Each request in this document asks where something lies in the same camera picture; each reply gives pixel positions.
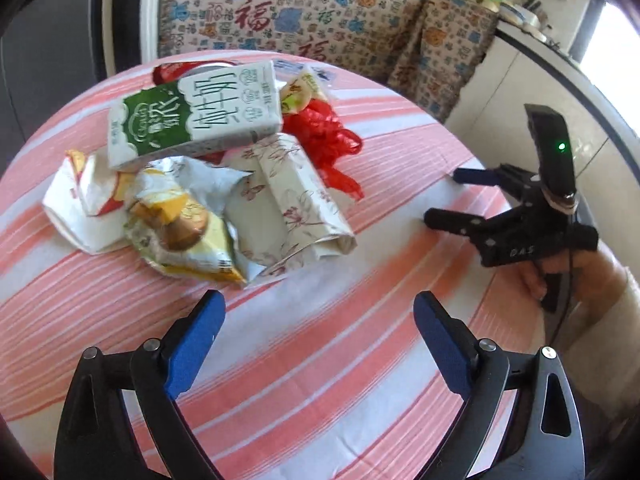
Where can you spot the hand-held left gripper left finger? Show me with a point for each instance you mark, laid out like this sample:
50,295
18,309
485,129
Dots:
195,345

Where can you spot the person's right hand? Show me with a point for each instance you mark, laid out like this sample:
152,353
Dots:
597,285

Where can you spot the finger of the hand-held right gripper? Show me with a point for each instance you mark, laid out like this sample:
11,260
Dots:
452,221
475,176

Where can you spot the yellow snack bag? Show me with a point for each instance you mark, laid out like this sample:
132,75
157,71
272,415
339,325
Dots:
185,225

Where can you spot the printed blanket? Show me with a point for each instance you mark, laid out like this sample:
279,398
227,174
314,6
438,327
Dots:
310,5

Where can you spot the green white milk carton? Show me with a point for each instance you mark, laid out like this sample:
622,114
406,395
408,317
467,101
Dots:
200,115

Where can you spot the person's right forearm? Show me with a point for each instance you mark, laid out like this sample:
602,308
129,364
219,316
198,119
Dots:
627,300

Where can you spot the red foil packet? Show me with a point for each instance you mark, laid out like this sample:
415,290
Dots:
165,72

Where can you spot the floral paper package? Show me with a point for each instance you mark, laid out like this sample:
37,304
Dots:
300,205

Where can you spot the white red snack wrapper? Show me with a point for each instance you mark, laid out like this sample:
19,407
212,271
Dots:
75,205

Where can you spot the red plastic bag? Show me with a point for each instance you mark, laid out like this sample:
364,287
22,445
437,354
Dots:
320,135

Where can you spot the blue white packet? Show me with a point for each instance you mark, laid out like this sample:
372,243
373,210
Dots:
295,66

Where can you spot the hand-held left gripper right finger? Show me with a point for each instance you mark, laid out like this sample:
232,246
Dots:
445,345

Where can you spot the stack of dishes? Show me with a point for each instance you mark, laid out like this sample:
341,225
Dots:
520,16

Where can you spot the pink white striped tablecloth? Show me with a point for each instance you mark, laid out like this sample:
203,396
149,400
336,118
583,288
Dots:
325,340

